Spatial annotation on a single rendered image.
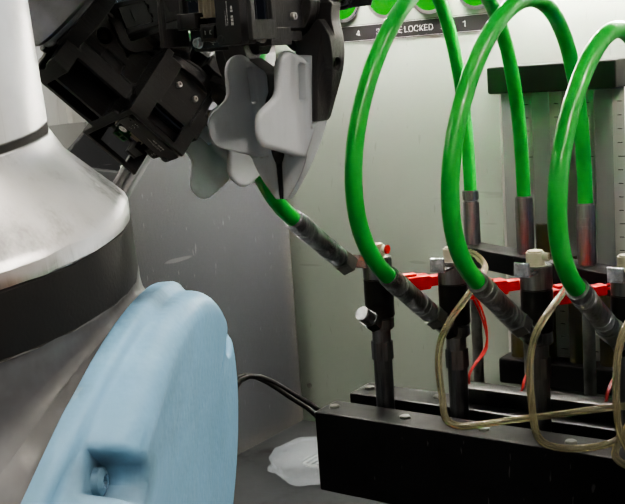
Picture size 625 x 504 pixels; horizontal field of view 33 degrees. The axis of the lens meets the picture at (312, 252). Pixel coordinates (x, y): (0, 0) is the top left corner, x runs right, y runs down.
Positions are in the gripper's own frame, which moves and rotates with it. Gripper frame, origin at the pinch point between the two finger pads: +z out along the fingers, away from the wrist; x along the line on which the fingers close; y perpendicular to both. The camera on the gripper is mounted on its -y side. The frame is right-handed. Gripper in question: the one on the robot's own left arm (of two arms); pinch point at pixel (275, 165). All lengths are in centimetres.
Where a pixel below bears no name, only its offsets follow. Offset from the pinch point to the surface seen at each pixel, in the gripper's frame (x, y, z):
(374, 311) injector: -6.6, 0.1, 19.6
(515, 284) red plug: 3.9, -5.7, 25.4
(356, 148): 8.0, -0.8, 1.4
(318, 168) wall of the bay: -35, -28, 23
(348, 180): 7.1, 1.3, 2.5
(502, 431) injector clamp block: 4.4, 7.4, 29.4
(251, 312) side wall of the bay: -42, -10, 28
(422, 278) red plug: -4.1, -4.7, 21.5
